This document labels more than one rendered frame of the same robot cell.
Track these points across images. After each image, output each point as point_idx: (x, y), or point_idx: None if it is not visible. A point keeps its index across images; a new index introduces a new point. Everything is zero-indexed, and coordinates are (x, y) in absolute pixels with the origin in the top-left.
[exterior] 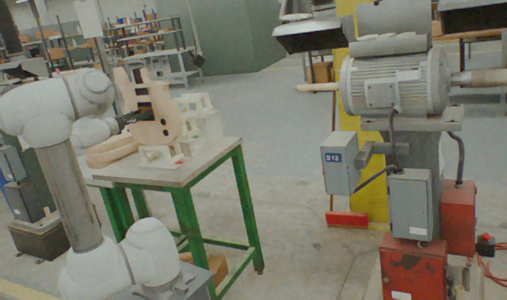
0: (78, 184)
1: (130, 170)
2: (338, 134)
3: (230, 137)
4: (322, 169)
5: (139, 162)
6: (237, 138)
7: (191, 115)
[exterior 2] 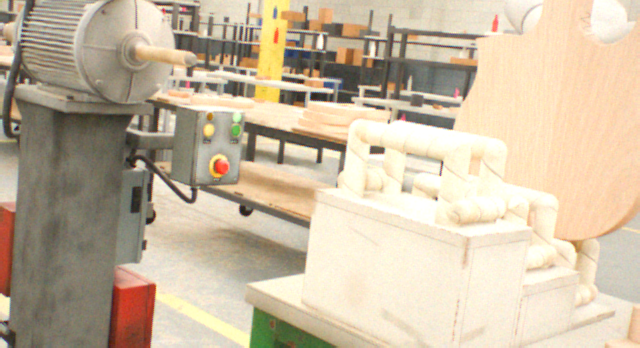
0: None
1: (629, 314)
2: (204, 108)
3: (282, 297)
4: (227, 162)
5: (624, 330)
6: (266, 283)
7: (427, 207)
